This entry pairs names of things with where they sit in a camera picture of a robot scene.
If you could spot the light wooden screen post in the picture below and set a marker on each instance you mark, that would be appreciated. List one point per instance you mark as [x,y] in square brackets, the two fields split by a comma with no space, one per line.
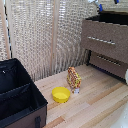
[3,30]
[54,40]

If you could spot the beige woven screen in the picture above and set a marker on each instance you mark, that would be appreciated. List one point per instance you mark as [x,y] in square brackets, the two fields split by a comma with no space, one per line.
[30,33]

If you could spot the yellow plastic bowl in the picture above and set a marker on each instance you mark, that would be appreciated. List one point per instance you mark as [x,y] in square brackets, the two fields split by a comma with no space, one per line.
[61,94]

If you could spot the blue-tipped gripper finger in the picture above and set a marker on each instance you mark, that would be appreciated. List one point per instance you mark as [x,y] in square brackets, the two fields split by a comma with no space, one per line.
[116,1]
[100,7]

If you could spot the black fabric storage box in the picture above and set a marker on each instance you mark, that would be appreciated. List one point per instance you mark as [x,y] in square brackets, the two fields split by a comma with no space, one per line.
[18,96]

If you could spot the black-framed drawer cabinet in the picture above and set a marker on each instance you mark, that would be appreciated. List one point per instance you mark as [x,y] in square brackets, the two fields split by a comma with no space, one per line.
[87,56]

